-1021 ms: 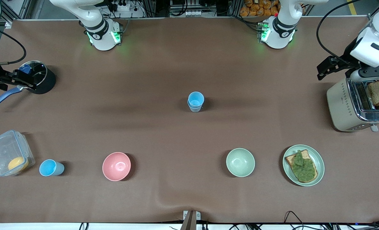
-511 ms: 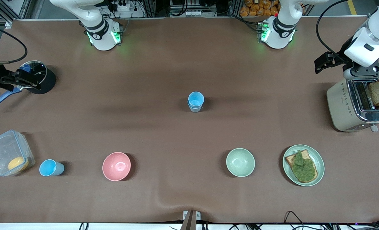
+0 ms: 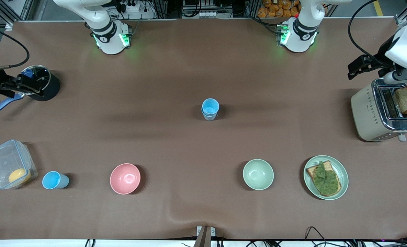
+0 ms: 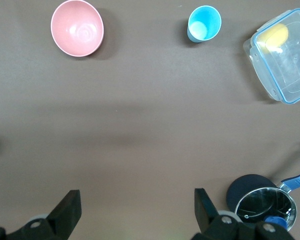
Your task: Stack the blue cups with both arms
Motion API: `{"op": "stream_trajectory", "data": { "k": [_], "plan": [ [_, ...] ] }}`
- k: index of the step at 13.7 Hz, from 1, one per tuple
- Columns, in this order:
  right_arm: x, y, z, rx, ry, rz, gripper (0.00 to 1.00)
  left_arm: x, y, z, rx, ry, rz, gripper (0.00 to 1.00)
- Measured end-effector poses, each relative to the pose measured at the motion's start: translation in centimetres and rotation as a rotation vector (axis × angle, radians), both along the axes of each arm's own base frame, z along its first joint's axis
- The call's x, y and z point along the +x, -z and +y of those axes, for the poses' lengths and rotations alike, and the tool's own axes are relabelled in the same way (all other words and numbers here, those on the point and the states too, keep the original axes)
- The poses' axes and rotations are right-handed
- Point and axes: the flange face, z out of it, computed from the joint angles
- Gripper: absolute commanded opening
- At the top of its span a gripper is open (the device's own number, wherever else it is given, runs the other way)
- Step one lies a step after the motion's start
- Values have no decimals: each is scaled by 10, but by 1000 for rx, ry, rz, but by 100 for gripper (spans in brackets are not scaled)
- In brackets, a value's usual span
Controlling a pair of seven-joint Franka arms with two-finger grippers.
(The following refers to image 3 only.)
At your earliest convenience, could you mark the plain blue cup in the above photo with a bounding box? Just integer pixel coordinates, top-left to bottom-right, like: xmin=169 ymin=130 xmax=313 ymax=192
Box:
xmin=202 ymin=98 xmax=220 ymax=115
xmin=42 ymin=171 xmax=70 ymax=190

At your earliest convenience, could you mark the blue cup with white paper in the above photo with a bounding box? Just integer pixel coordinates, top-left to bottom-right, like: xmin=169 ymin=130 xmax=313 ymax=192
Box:
xmin=202 ymin=108 xmax=219 ymax=121

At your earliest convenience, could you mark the glass lid with blue knob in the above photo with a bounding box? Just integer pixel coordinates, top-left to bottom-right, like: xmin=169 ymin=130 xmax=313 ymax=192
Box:
xmin=16 ymin=65 xmax=50 ymax=95

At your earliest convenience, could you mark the beige chrome toaster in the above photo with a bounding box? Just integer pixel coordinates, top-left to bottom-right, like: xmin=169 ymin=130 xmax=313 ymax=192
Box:
xmin=350 ymin=78 xmax=407 ymax=142

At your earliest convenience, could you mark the clear plastic container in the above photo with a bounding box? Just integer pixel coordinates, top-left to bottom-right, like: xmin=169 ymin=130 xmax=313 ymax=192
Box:
xmin=0 ymin=139 xmax=38 ymax=190

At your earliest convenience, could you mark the yellow round food piece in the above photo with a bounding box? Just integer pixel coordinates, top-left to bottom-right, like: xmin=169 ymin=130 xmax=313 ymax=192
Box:
xmin=8 ymin=168 xmax=31 ymax=184

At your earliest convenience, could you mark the bag of orange snacks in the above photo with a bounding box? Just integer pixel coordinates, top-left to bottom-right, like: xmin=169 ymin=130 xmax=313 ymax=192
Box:
xmin=257 ymin=0 xmax=301 ymax=18

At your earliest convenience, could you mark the pale green plate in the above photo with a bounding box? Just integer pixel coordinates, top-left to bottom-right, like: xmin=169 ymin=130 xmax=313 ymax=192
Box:
xmin=303 ymin=155 xmax=349 ymax=200

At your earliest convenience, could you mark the toast slice under lettuce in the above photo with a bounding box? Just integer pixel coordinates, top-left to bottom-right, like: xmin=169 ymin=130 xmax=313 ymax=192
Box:
xmin=306 ymin=161 xmax=342 ymax=197

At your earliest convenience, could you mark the green lettuce leaf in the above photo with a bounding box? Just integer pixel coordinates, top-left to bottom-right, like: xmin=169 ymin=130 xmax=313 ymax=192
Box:
xmin=313 ymin=161 xmax=340 ymax=194

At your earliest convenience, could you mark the white power strip with plugs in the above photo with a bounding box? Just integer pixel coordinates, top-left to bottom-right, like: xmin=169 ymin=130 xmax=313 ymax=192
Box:
xmin=116 ymin=0 xmax=145 ymax=13

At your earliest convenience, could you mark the pink bowl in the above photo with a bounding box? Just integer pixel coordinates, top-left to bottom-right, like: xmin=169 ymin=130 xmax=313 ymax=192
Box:
xmin=110 ymin=163 xmax=141 ymax=195

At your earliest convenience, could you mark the pale green bowl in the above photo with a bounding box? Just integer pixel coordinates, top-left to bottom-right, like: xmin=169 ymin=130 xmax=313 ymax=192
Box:
xmin=242 ymin=159 xmax=274 ymax=190

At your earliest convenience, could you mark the brown table cloth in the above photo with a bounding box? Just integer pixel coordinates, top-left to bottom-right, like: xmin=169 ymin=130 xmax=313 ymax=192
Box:
xmin=0 ymin=17 xmax=407 ymax=240

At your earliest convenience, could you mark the black saucepan with blue handle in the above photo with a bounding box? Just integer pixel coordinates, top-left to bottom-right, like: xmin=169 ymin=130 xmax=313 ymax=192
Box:
xmin=0 ymin=64 xmax=61 ymax=118

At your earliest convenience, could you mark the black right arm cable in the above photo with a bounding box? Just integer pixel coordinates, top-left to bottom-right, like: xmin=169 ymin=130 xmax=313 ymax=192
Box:
xmin=0 ymin=27 xmax=30 ymax=71

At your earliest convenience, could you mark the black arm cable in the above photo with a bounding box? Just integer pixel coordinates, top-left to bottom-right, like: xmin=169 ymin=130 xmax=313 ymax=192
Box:
xmin=347 ymin=0 xmax=382 ymax=62
xmin=0 ymin=27 xmax=30 ymax=71

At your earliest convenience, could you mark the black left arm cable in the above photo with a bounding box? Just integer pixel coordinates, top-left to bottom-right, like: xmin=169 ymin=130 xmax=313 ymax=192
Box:
xmin=347 ymin=0 xmax=382 ymax=62

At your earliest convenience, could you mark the black looped cable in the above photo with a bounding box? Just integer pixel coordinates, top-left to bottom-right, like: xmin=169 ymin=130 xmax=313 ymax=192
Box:
xmin=305 ymin=226 xmax=327 ymax=247

